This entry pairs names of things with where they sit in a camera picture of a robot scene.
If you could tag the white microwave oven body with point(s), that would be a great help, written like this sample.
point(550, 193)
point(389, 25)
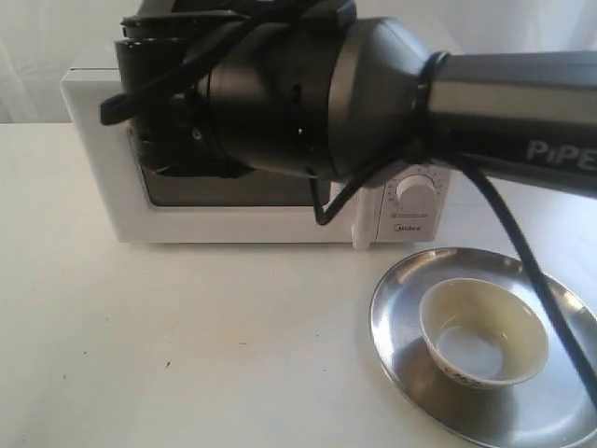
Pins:
point(390, 223)

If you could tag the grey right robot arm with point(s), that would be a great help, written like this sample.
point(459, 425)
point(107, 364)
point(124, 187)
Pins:
point(527, 117)

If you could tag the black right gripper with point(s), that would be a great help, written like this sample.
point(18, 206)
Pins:
point(225, 88)

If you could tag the cream ceramic bowl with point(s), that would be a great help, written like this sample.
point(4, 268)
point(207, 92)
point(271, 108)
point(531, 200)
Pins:
point(481, 335)

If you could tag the white microwave oven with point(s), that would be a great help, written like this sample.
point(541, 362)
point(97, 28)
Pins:
point(136, 219)

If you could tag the lower white control knob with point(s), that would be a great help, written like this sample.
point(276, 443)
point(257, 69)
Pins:
point(416, 192)

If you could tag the round stainless steel plate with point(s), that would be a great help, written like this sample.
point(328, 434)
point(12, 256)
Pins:
point(553, 409)

